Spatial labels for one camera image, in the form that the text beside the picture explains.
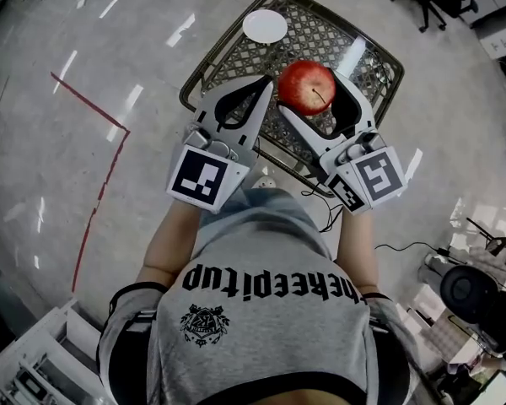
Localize black round fan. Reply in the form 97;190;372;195
440;265;505;325

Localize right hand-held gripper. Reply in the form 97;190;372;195
277;71;408;218

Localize white cabinet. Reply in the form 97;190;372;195
475;5;506;61

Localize person's right forearm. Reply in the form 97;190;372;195
334;212;381;300

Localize grey printed t-shirt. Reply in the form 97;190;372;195
99;207;423;405

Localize person's left forearm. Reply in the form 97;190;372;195
142;202;204;297

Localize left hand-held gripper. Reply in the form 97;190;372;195
165;75;276;216

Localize red floor tape line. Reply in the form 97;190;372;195
50;72;131;300

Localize white shelf rack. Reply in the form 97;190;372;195
0;296;107;405

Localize blue denim shorts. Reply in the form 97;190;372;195
218;186;321;244

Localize black woven metal table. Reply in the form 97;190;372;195
179;0;406;186

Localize red apple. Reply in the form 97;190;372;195
277;60;336;116

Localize white round plate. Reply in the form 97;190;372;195
241;8;288;45

